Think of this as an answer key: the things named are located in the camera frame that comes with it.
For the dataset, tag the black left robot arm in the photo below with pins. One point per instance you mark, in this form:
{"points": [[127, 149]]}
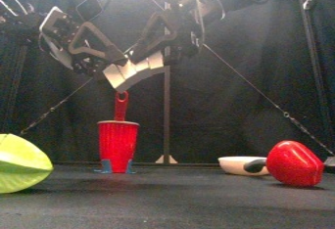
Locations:
{"points": [[18, 24]]}

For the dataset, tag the red plastic cup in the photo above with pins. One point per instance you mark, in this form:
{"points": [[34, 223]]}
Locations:
{"points": [[118, 146]]}

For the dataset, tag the blue cup holder base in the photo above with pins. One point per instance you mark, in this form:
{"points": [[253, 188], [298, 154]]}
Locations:
{"points": [[106, 167]]}

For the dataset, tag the white small bowl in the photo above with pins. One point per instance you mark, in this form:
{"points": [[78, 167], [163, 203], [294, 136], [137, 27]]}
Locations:
{"points": [[238, 166]]}

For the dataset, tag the red toy bell pepper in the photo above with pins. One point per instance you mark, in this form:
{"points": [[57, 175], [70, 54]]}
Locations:
{"points": [[294, 164]]}

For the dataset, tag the grey object at table edge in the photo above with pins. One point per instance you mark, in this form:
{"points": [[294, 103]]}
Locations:
{"points": [[330, 161]]}

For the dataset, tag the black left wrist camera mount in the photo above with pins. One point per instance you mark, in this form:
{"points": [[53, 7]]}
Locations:
{"points": [[90, 7]]}

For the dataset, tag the vertical metal frame post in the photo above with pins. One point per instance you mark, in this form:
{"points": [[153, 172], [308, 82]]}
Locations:
{"points": [[167, 118]]}

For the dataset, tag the black metal frame upright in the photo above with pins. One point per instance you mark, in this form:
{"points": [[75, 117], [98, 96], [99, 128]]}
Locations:
{"points": [[317, 60]]}

